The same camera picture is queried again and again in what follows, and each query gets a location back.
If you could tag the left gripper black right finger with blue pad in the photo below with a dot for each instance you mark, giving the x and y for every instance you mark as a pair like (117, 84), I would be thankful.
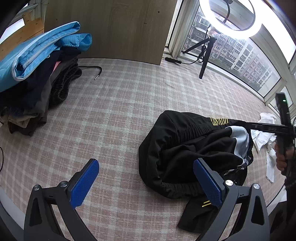
(252, 222)

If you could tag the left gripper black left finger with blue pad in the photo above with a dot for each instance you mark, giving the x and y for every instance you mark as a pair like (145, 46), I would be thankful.
(40, 219)

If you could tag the black shorts yellow stripes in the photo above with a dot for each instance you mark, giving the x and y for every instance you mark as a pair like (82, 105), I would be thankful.
(175, 142)

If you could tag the dark folded clothes pile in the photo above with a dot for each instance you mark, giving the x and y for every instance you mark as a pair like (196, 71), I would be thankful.
(24, 107)

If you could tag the person's right hand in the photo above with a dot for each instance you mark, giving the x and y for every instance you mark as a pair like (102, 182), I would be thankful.
(281, 159)

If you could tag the white crumpled garment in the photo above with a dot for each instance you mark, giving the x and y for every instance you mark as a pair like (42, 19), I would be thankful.
(267, 141)

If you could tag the black tripod stand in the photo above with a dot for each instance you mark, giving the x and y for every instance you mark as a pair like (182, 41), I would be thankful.
(206, 47)

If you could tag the pink plaid mat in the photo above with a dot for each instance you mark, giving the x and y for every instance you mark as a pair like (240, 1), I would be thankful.
(107, 114)

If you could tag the large wooden board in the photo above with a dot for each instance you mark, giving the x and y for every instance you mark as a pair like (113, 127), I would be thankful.
(129, 30)

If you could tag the light pine wood panel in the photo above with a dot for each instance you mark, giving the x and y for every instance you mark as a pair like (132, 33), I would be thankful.
(19, 32)

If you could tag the white ring light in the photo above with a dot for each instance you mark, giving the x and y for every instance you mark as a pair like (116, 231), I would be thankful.
(235, 19)

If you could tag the black inline cable switch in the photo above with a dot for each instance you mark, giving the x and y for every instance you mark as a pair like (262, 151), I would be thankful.
(172, 60)

